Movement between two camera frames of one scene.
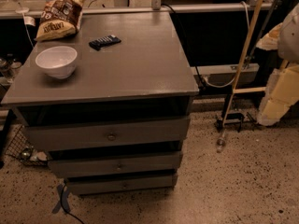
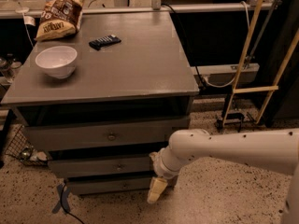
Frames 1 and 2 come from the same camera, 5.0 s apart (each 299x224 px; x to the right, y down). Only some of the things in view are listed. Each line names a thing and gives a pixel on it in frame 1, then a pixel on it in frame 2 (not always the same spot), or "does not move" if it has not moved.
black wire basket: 21,148 does not move
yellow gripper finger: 271,40 -> 153,155
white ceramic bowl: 59,62 does not move
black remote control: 104,42 does not move
